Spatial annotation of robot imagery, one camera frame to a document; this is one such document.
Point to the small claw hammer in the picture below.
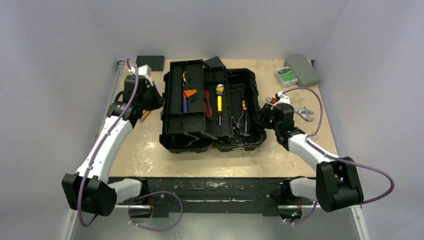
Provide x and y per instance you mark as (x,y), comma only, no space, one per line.
(243,125)

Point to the grey plastic case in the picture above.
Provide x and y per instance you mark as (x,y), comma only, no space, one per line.
(305,72)

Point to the orange hex key set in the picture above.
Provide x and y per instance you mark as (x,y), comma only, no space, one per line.
(190,92)

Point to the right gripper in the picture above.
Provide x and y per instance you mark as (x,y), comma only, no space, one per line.
(265,114)

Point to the flat black rectangular box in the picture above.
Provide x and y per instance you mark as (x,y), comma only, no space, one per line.
(214,62)

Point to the red black utility knife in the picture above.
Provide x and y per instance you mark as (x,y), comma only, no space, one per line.
(207,105)

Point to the black plastic toolbox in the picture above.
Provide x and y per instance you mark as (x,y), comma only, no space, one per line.
(192,131)

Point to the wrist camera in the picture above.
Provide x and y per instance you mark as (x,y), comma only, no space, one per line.
(144,72)
(282,98)

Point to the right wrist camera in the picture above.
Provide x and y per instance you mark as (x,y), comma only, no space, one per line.
(282,98)

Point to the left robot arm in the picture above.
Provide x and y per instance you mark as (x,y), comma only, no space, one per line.
(88,190)

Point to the yellow handled pliers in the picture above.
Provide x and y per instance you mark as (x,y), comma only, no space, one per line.
(239,113)

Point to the blue red screwdriver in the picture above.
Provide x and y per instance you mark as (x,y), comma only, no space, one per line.
(185,103)

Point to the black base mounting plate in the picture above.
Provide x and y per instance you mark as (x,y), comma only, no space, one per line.
(218,195)

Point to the green white small box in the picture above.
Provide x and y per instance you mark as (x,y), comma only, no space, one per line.
(285,77)

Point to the black network switch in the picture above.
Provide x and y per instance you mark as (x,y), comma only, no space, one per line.
(155,62)

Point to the yellow hex key set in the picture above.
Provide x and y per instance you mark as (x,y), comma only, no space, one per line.
(219,89)

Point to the yellow handled screwdriver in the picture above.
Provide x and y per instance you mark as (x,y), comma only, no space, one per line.
(219,109)

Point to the yellow black screwdriver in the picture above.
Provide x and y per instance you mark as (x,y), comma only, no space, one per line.
(184,78)

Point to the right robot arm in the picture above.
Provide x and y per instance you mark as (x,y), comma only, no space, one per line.
(336,184)

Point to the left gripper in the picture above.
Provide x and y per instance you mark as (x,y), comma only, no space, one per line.
(159,101)

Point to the aluminium frame rail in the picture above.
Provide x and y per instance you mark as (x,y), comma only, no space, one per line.
(120,67)

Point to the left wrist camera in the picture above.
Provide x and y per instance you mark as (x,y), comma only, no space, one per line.
(144,72)

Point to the yellow utility knife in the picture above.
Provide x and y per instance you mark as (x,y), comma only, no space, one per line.
(145,114)

